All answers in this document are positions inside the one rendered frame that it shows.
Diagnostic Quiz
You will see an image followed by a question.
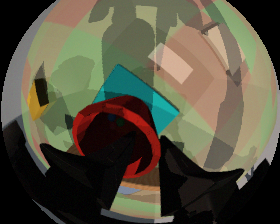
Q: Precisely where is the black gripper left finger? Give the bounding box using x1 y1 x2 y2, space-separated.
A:
39 131 136 211

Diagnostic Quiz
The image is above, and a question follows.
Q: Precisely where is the yellow flat box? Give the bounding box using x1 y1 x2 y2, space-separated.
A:
26 78 50 121

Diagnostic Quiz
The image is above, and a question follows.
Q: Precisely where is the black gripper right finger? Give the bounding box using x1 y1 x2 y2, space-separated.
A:
159 136 245 217

